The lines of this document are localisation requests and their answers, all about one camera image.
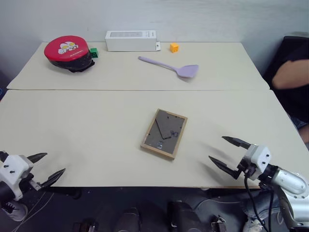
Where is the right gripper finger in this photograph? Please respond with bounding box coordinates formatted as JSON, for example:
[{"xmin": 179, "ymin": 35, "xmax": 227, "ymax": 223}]
[
  {"xmin": 208, "ymin": 156, "xmax": 241, "ymax": 180},
  {"xmin": 222, "ymin": 136, "xmax": 252, "ymax": 150}
]

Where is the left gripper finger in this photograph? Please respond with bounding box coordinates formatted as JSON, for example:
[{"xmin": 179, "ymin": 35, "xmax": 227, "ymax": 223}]
[
  {"xmin": 41, "ymin": 168, "xmax": 67, "ymax": 189},
  {"xmin": 26, "ymin": 152, "xmax": 48, "ymax": 164}
]

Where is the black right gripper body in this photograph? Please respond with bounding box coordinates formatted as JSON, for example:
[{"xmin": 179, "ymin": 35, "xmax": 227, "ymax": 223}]
[{"xmin": 237, "ymin": 157, "xmax": 258, "ymax": 179}]

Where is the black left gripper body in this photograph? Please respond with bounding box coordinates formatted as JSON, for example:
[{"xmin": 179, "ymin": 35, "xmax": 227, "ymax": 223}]
[{"xmin": 22, "ymin": 173, "xmax": 44, "ymax": 193}]

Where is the wooden picture frame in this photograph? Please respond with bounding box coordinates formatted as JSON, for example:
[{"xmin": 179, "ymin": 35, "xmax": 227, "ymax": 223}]
[{"xmin": 140, "ymin": 108, "xmax": 188, "ymax": 160}]

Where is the white sneaker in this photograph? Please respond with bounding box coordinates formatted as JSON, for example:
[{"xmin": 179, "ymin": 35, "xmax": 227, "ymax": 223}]
[{"xmin": 0, "ymin": 201, "xmax": 28, "ymax": 222}]

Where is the blue jeans leg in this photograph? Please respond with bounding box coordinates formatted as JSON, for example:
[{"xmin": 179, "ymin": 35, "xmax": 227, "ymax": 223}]
[{"xmin": 241, "ymin": 189, "xmax": 290, "ymax": 232}]

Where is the beige table mat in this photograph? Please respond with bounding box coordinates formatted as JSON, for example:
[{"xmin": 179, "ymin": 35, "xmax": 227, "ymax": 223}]
[
  {"xmin": 0, "ymin": 89, "xmax": 309, "ymax": 189},
  {"xmin": 6, "ymin": 42, "xmax": 271, "ymax": 91}
]

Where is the purple silicone spatula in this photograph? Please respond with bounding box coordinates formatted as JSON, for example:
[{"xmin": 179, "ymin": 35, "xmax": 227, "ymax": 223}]
[{"xmin": 138, "ymin": 56, "xmax": 199, "ymax": 79}]

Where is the person in black shirt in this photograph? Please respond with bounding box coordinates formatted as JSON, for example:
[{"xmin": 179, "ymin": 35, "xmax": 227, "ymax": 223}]
[{"xmin": 270, "ymin": 43, "xmax": 309, "ymax": 144}]

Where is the white rectangular cardboard box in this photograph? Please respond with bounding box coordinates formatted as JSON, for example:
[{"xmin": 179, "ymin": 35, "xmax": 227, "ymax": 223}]
[{"xmin": 104, "ymin": 30, "xmax": 162, "ymax": 52}]

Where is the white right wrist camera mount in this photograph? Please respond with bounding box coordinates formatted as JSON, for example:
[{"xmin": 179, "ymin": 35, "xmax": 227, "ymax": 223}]
[{"xmin": 238, "ymin": 144, "xmax": 271, "ymax": 181}]

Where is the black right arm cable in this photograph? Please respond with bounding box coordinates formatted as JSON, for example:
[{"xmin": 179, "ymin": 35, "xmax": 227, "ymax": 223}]
[{"xmin": 244, "ymin": 175, "xmax": 275, "ymax": 232}]

